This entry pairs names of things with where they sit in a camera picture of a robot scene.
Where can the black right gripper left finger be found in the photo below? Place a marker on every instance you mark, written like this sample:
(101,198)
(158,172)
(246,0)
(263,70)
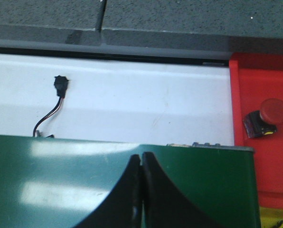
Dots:
(123,206)

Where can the red mushroom push button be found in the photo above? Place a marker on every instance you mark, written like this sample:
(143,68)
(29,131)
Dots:
(264,121)

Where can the grey speckled stone slab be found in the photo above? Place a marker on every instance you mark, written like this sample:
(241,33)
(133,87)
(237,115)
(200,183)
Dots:
(73,22)

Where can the grey stone slab right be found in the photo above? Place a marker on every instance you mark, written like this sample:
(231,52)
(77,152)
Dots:
(213,25)

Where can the red plastic tray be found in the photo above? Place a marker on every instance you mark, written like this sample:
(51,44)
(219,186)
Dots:
(255,78)

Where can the green conveyor belt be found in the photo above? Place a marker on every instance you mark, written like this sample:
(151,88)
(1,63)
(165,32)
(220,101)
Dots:
(55,183)

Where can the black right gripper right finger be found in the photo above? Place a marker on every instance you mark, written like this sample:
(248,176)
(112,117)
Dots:
(165,205)

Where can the yellow plastic tray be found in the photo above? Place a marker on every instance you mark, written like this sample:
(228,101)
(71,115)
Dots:
(271,218)

